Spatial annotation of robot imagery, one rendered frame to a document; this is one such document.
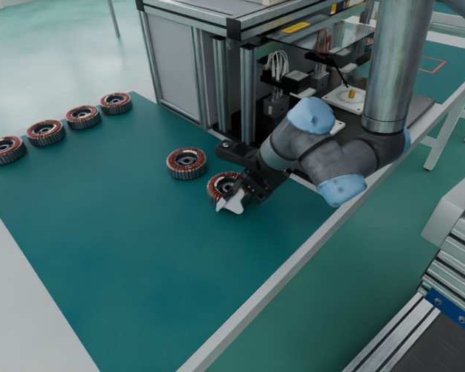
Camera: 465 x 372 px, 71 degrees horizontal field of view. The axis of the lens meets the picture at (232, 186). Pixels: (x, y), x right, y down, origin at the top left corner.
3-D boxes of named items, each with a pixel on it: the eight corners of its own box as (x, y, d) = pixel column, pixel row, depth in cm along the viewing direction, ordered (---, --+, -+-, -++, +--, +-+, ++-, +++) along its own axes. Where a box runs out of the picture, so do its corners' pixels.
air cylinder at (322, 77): (327, 86, 124) (329, 72, 120) (316, 93, 120) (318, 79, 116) (316, 82, 126) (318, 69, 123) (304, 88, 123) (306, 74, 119)
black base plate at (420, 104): (433, 105, 115) (436, 99, 114) (337, 198, 83) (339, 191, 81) (320, 69, 140) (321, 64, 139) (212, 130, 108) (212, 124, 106)
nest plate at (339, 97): (380, 99, 115) (381, 95, 114) (359, 115, 108) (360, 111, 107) (342, 86, 123) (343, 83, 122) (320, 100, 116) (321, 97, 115)
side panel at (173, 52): (212, 128, 109) (204, 25, 87) (206, 131, 107) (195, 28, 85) (162, 101, 124) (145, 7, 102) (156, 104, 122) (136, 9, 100)
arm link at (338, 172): (392, 173, 56) (354, 124, 59) (347, 201, 52) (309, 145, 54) (364, 190, 63) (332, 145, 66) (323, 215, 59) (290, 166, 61)
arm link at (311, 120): (321, 135, 53) (292, 95, 55) (285, 169, 61) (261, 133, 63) (348, 125, 57) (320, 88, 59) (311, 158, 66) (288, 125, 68)
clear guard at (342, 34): (395, 56, 84) (404, 32, 80) (348, 88, 72) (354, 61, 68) (294, 30, 101) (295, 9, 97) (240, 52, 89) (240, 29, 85)
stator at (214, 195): (258, 189, 86) (258, 178, 83) (236, 216, 79) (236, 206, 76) (223, 176, 90) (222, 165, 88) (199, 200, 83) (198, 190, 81)
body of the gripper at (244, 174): (257, 207, 75) (285, 183, 66) (229, 182, 75) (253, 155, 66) (271, 187, 80) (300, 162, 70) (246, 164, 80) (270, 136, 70)
